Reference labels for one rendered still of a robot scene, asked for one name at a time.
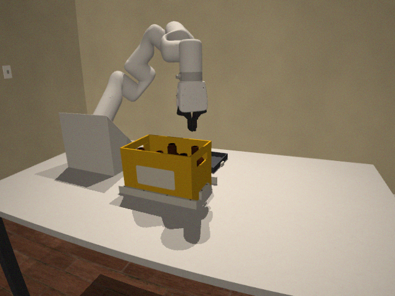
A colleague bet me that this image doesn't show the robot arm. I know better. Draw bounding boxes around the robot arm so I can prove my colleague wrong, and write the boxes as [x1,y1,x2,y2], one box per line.
[93,22,202,121]

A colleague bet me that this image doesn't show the yellow crate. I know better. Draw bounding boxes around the yellow crate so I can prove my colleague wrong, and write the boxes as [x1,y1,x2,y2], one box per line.
[120,134,212,200]

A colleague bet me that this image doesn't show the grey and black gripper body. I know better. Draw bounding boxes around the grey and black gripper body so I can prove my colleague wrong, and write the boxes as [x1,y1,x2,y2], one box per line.
[177,80,208,112]

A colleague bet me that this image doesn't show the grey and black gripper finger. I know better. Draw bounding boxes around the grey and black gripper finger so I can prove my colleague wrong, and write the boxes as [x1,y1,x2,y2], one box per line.
[177,107,194,132]
[192,110,207,131]

